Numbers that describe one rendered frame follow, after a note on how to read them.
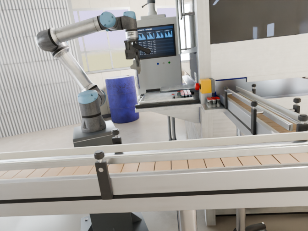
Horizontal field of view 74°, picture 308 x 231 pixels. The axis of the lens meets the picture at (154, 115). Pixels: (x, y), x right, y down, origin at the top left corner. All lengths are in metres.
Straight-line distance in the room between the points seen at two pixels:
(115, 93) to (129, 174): 3.57
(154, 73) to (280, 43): 1.27
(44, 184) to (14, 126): 4.36
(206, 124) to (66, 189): 0.95
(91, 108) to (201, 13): 0.80
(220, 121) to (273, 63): 0.42
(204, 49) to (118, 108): 3.02
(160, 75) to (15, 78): 3.16
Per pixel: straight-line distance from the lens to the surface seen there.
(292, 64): 1.38
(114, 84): 3.98
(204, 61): 1.22
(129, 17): 1.33
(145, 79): 2.23
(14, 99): 4.76
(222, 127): 1.32
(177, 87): 1.89
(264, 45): 1.31
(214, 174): 0.46
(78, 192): 0.52
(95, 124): 1.26
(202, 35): 1.22
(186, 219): 0.57
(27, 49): 4.65
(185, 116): 1.36
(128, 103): 4.03
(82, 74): 1.40
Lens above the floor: 1.17
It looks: 15 degrees down
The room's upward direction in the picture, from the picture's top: 6 degrees counter-clockwise
